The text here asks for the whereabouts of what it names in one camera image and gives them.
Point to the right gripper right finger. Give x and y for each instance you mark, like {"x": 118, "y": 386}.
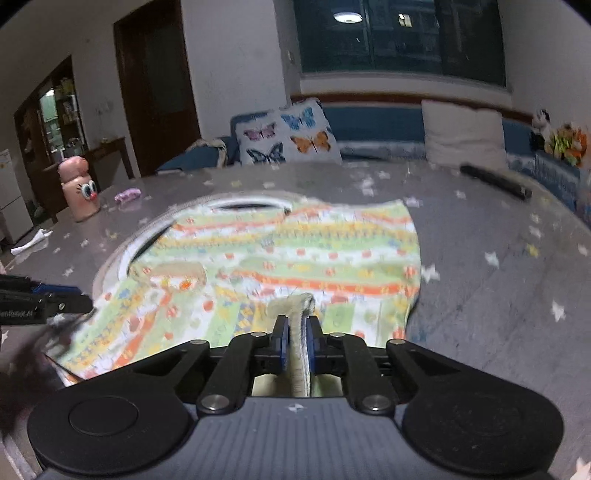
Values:
{"x": 334, "y": 353}

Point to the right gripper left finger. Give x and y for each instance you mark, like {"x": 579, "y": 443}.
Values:
{"x": 256, "y": 353}

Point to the colourful patterned hooded child jacket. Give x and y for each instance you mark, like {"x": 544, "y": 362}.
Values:
{"x": 357, "y": 268}

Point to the white crumpled tissue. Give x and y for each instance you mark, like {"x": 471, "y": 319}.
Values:
{"x": 40, "y": 236}

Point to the white refrigerator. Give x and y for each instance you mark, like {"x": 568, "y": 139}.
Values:
{"x": 15, "y": 219}

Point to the round black induction cooker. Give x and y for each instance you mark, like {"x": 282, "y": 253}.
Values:
{"x": 186, "y": 220}

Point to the wooden side table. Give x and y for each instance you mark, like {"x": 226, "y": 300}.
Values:
{"x": 106, "y": 163}

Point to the pink cartoon thermos bottle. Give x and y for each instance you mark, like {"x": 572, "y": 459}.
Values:
{"x": 80, "y": 191}

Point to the small pink purple toy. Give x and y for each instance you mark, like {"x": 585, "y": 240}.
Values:
{"x": 127, "y": 196}

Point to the wooden display shelf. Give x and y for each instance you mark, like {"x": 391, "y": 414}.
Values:
{"x": 48, "y": 123}

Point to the beige knitted blanket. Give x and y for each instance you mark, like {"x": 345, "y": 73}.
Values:
{"x": 207, "y": 154}

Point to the butterfly print cushion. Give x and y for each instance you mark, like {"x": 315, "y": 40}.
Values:
{"x": 296, "y": 133}

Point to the blue sofa bench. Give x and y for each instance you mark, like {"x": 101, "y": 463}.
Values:
{"x": 388, "y": 132}

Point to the beige plain cushion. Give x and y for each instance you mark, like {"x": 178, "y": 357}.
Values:
{"x": 457, "y": 135}

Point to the black remote control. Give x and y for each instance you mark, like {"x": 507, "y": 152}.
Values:
{"x": 498, "y": 181}

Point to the dark wooden door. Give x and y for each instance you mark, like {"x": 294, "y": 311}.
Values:
{"x": 155, "y": 83}

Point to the black white plush toy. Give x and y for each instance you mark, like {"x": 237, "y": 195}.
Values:
{"x": 541, "y": 130}

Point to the orange yellow plush toys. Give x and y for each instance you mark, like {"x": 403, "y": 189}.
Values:
{"x": 568, "y": 144}

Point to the dark window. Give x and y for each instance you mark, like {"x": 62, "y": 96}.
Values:
{"x": 460, "y": 39}

